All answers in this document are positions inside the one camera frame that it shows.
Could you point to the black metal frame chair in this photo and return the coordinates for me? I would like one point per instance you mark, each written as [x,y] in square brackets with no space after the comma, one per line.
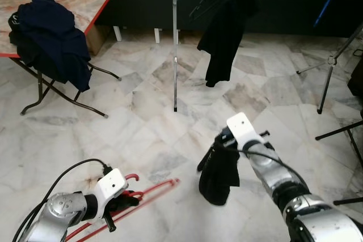
[351,140]

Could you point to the black plastic hanger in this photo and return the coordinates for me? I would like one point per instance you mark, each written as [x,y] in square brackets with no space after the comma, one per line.
[201,11]

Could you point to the black television console cabinet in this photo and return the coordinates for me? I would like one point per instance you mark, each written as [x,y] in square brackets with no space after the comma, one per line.
[283,9]

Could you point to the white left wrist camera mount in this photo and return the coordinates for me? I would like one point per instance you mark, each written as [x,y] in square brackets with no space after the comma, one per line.
[110,185]

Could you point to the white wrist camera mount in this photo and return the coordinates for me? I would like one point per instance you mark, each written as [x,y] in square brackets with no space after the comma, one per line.
[241,128]
[110,185]

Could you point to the light wooden cabinet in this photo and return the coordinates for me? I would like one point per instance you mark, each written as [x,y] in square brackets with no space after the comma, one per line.
[97,38]

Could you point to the black collared shirt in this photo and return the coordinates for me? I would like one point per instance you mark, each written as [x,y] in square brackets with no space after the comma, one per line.
[218,179]

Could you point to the red plastic hanger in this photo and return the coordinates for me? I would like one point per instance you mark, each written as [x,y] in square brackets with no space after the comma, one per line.
[153,190]

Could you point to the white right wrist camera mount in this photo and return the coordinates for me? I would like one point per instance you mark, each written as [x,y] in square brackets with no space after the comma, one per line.
[241,128]

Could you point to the blue plastic hanger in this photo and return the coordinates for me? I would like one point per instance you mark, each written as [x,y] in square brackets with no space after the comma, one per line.
[327,4]

